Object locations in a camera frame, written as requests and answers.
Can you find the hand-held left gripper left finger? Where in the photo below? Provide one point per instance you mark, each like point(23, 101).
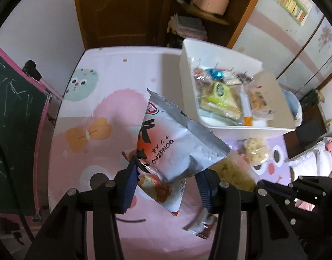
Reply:
point(129, 187)

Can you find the floral wardrobe door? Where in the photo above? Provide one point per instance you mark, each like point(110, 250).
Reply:
point(312, 48)

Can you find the small clear rice cracker packet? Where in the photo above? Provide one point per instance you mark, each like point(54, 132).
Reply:
point(255, 149)

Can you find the white red snack packet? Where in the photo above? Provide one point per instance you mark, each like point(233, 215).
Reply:
point(171, 151)

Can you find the blue foil snack packet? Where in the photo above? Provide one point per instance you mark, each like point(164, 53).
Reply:
point(214, 73)

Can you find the blue plush toy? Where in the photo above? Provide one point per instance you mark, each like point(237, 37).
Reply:
point(294, 108)

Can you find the large clear rice cracker packet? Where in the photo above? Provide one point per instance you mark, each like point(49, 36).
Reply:
point(236, 173)

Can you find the white pillows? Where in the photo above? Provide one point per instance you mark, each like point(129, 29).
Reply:
point(309, 159)

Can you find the colourful wall poster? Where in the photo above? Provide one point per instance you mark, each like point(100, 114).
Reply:
point(293, 0)

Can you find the folded towels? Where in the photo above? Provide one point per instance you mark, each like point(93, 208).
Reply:
point(187, 25)

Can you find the brown wooden cabinet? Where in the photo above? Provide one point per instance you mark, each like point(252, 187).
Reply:
point(117, 10)

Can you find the green chalkboard pink frame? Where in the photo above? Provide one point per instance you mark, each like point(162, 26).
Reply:
point(14, 113)

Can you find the black clamp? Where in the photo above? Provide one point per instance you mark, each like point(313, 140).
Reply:
point(32, 69)

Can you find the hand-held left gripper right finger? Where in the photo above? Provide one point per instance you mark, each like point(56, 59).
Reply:
point(205, 192)

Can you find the brown white snack packet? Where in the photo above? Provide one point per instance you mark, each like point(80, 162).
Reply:
point(206, 228)

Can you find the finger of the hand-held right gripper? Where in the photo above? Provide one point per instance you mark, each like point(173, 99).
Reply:
point(279, 195)
point(309, 188)

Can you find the orange snack packet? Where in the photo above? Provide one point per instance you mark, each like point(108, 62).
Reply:
point(247, 108)

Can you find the white storage box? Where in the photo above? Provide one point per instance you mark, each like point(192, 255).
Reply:
point(187, 92)

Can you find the cartoon printed table cover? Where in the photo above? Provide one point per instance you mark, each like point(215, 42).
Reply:
point(106, 73)

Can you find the yellow green snack packet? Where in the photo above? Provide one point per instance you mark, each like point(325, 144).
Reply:
point(220, 92)

